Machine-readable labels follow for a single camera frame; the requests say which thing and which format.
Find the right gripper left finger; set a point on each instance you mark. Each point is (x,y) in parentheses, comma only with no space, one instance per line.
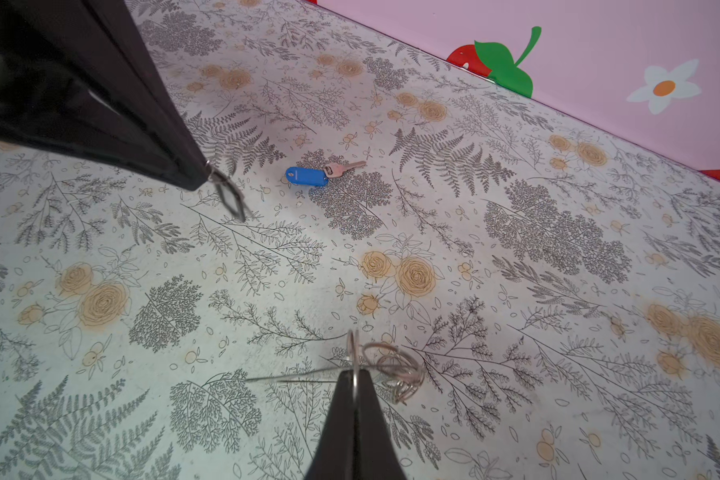
(334,456)

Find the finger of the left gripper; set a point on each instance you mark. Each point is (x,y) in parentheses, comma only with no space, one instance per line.
(76,79)

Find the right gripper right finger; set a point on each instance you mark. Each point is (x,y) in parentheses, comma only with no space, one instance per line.
(374,456)

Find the blue tagged key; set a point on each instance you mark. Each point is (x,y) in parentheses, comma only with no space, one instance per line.
(319,177)

